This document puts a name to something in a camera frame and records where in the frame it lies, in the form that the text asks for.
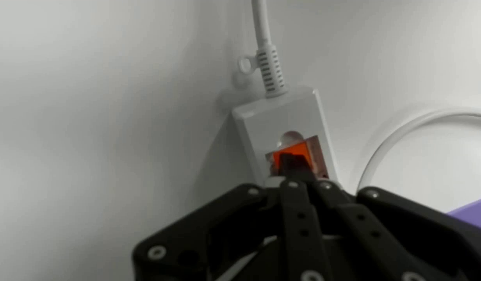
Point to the white power strip orange switch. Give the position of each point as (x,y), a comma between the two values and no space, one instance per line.
(281,120)

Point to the purple mat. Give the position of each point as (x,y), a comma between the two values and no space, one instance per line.
(472,215)

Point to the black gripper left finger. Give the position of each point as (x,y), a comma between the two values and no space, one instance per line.
(241,220)

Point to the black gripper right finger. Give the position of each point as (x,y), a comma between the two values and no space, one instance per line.
(397,229)

